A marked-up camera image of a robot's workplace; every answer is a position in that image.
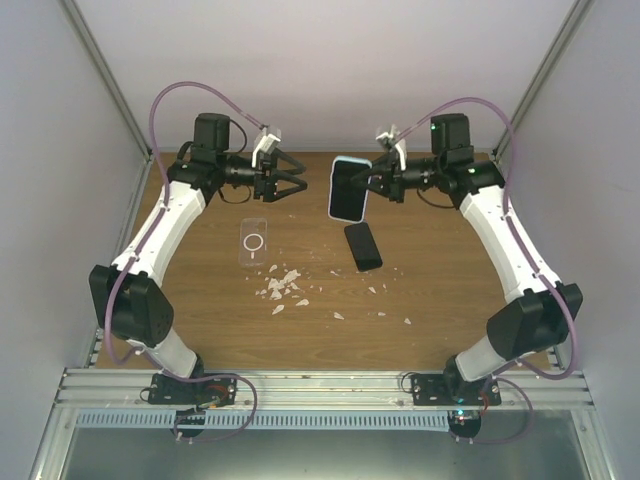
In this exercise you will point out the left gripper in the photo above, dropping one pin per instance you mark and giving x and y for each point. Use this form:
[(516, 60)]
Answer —
[(266, 185)]

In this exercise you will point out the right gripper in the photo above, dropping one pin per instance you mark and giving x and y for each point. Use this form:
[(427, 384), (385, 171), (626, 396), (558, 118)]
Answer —
[(385, 165)]

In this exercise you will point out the light blue cased phone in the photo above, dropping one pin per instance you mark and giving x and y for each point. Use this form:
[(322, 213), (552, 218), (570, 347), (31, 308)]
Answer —
[(347, 199)]

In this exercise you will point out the black phone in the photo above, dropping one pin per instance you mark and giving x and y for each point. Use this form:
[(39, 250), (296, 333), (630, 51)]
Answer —
[(363, 247)]

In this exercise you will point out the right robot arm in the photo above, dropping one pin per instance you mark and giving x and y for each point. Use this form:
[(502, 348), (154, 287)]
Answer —
[(540, 308)]

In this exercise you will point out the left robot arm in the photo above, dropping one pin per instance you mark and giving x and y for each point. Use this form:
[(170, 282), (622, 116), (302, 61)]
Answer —
[(131, 308)]

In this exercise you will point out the white debris pile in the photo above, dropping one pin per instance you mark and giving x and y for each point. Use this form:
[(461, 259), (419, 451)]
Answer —
[(335, 293)]

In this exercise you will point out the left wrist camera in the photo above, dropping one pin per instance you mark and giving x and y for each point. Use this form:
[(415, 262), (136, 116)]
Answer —
[(265, 143)]

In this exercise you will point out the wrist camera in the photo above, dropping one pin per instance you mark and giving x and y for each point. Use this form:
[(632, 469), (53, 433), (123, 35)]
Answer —
[(265, 143), (389, 138)]

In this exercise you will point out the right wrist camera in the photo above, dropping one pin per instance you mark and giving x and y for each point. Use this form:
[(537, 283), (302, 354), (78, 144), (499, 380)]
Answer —
[(389, 138)]

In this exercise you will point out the left aluminium frame post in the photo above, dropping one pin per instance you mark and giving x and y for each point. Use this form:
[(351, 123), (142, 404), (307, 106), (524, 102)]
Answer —
[(83, 31)]

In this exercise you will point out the aluminium frame post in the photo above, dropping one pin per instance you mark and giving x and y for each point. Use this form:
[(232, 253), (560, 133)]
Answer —
[(561, 41), (83, 31)]

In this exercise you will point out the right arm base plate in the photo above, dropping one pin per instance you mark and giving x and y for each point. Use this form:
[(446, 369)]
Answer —
[(429, 389)]

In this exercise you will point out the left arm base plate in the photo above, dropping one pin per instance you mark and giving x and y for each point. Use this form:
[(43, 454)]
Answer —
[(164, 390)]

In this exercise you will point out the right aluminium frame post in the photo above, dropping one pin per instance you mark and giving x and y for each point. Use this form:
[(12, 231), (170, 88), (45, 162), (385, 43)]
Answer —
[(561, 41)]

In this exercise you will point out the slotted cable duct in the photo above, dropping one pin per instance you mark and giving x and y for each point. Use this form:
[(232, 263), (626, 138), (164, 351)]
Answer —
[(270, 419)]

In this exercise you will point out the aluminium front rail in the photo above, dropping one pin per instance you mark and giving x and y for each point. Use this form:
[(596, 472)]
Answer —
[(317, 390)]

